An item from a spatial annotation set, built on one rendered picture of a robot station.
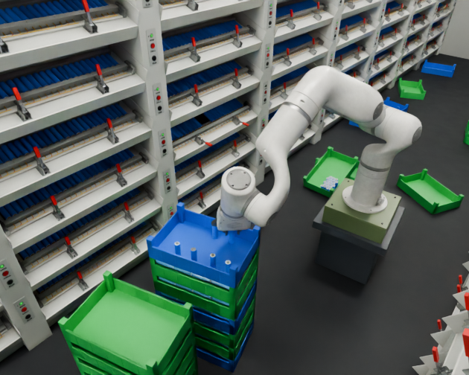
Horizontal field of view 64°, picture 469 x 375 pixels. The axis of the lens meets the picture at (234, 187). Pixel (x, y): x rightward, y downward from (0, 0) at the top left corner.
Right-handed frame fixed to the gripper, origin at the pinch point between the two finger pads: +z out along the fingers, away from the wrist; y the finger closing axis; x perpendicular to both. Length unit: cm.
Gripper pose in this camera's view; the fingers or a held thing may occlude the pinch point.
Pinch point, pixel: (231, 228)
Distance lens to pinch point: 121.0
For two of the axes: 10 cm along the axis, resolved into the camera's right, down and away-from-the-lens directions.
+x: -0.9, -8.8, 4.7
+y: 9.9, -0.5, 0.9
